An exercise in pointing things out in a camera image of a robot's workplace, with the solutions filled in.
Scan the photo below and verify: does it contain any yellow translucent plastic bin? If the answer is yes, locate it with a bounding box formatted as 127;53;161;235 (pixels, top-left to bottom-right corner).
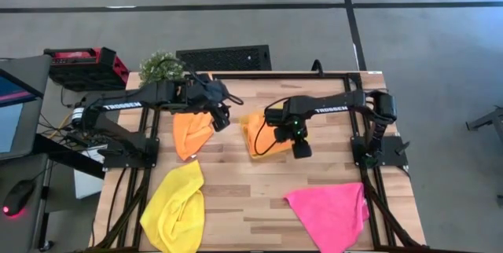
238;110;310;160

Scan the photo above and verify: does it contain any pink microfiber towel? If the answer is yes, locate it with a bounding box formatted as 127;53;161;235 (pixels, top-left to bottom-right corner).
283;181;370;253

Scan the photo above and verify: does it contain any yellow microfiber towel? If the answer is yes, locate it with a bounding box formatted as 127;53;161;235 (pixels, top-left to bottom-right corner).
139;159;206;253

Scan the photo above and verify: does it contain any black floor grille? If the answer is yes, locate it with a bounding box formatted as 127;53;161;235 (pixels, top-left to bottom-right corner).
175;44;273;72

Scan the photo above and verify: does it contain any green potted plant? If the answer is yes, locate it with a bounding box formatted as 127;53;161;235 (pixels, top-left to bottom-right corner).
138;50;189;88

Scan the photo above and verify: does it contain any red and black toolbox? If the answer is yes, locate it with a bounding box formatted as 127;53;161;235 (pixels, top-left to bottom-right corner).
42;46;130;92

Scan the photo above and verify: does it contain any white box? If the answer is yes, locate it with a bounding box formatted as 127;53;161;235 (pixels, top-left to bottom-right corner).
73;146;105;200

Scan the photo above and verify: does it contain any desk monitor with blue screen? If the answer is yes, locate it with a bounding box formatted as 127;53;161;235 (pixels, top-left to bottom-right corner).
0;54;52;162

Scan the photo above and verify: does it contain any black chair leg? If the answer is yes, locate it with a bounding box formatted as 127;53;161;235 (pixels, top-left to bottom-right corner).
465;105;503;144

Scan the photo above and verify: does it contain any black computer mouse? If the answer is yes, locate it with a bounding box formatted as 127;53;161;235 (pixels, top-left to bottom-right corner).
2;179;36;218

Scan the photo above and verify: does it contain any grey desk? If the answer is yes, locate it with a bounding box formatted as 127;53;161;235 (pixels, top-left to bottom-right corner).
0;152;54;253

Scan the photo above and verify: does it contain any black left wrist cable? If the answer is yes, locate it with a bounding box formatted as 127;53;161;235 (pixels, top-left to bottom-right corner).
223;92;244;107

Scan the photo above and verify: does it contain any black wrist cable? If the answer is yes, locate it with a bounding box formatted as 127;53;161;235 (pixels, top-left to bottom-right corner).
253;121;281;156
223;92;244;107

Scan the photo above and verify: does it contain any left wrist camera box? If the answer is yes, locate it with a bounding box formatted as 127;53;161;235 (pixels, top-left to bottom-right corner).
211;105;233;133

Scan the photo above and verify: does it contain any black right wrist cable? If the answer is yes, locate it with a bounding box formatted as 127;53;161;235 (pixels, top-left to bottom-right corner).
253;121;281;156

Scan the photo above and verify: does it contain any black aluminium table frame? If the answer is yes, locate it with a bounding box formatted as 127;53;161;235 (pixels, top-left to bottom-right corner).
94;71;428;253

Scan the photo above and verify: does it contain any black cable loop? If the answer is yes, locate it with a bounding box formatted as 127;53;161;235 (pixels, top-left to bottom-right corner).
311;59;325;78

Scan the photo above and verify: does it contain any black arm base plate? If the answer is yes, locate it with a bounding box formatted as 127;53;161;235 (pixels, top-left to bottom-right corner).
351;134;409;168
102;137;160;170

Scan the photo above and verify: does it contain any yellow cable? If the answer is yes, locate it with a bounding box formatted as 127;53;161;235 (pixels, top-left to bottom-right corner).
46;107;86;140

